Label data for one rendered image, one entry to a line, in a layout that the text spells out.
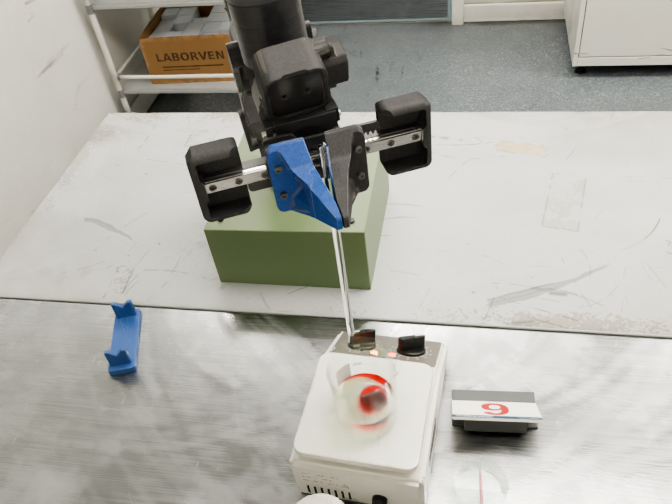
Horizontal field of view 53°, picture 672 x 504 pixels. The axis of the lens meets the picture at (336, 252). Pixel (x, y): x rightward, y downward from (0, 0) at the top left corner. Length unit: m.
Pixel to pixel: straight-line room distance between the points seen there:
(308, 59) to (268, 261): 0.44
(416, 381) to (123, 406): 0.36
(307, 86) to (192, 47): 2.32
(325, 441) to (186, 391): 0.24
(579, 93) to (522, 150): 1.92
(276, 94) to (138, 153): 0.77
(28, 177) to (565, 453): 2.12
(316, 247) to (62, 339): 0.36
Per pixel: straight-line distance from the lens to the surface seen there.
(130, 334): 0.91
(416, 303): 0.87
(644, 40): 3.09
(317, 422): 0.67
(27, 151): 2.54
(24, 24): 2.60
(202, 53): 2.82
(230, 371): 0.84
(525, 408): 0.76
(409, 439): 0.65
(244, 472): 0.76
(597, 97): 3.01
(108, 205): 1.15
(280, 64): 0.49
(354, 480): 0.67
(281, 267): 0.89
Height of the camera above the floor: 1.55
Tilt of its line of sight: 43 degrees down
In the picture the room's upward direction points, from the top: 9 degrees counter-clockwise
